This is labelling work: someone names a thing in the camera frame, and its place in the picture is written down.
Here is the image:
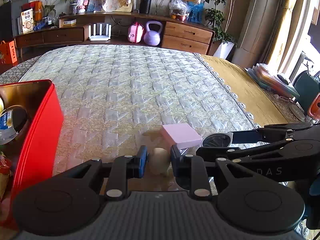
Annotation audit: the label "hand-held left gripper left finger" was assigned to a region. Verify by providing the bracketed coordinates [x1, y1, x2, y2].
[64, 145, 148, 201]

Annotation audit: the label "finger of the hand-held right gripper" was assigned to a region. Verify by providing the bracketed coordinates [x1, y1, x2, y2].
[196, 140, 298, 166]
[226, 121, 314, 146]

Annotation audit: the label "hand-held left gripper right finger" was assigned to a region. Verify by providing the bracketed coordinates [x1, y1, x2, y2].
[171, 145, 253, 198]

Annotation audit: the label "white sunglasses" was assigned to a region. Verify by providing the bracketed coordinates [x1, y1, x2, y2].
[202, 133, 233, 148]

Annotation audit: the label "wooden egg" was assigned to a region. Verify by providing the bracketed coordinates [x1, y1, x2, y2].
[149, 148, 172, 176]

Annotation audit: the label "red tin box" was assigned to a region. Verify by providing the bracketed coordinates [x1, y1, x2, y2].
[0, 79, 64, 231]

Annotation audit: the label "round tin can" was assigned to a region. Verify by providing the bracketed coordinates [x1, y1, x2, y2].
[0, 105, 29, 145]

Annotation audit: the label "pink square box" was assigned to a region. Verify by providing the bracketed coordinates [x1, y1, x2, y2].
[162, 123, 203, 151]

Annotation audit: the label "yellow blanket with lace trim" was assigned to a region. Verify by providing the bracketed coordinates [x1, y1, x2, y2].
[193, 53, 291, 128]

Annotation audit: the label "stack of plastic folders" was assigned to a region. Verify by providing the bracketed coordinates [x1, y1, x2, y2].
[244, 62, 301, 98]

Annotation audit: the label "quilted grey bedspread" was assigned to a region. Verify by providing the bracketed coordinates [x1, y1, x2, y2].
[0, 44, 261, 198]

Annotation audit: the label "tall plant in white pot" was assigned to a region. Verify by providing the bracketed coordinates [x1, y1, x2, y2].
[203, 0, 253, 61]

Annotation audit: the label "beige curtain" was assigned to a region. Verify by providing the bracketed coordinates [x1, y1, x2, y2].
[232, 0, 313, 76]

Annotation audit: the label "long wooden cabinet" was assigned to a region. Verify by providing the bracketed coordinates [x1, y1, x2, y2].
[13, 11, 216, 56]

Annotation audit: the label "purple kettlebell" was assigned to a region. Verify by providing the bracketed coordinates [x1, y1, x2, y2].
[143, 20, 164, 46]

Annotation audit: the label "pink toy bag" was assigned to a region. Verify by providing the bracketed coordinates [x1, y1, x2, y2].
[128, 21, 145, 43]

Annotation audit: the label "white router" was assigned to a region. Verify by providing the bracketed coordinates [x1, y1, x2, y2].
[88, 23, 112, 42]

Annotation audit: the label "clear plastic bag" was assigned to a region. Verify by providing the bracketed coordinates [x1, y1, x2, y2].
[168, 0, 189, 22]

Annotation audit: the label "black speaker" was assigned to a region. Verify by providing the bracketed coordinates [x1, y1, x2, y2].
[139, 0, 153, 14]

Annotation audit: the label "orange gift box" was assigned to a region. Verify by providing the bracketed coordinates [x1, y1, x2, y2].
[0, 40, 18, 67]

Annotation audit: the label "yellow snack box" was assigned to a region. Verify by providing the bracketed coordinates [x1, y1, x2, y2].
[20, 8, 34, 34]

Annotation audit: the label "orange paper bag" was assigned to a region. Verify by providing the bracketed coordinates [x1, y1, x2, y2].
[22, 0, 43, 22]

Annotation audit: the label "blue picture frame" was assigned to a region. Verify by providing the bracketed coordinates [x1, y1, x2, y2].
[187, 2, 205, 24]

